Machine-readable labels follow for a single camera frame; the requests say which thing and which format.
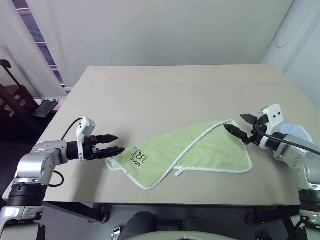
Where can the black caster wheel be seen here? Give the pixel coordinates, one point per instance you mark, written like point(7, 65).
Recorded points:
point(105, 217)

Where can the light blue cloth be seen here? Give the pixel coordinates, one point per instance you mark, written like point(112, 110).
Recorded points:
point(297, 130)

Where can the dark brown cabinet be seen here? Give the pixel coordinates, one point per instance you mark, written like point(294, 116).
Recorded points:
point(15, 107)

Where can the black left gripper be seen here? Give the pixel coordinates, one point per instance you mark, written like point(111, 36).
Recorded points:
point(90, 150)

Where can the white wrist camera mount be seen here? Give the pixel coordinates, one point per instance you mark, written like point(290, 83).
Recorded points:
point(86, 125)
point(275, 115)

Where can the purple window blind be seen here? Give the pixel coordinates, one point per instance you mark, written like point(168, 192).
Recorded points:
point(40, 32)

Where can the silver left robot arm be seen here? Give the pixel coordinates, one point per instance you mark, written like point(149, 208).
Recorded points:
point(37, 162)

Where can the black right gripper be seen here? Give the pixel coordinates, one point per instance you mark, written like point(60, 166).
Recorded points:
point(253, 139)

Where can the pale rounded robot torso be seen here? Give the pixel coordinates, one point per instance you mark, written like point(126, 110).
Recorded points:
point(190, 235)

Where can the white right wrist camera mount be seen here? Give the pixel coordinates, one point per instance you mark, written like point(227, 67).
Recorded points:
point(275, 115)

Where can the black floor plate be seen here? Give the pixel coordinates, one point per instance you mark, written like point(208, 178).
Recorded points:
point(45, 108)

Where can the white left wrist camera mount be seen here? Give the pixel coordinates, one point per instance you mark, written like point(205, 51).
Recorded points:
point(86, 125)

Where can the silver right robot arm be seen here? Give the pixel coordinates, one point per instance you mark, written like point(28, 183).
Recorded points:
point(302, 160)

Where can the black table frame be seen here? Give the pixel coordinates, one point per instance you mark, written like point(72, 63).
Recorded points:
point(75, 208)

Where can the dark hooked pole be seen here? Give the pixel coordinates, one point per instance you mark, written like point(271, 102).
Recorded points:
point(6, 63)

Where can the small silver metal clip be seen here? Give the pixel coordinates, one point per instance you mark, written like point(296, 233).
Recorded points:
point(116, 232)

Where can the green towel with white trim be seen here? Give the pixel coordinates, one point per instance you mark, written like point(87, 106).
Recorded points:
point(200, 155)

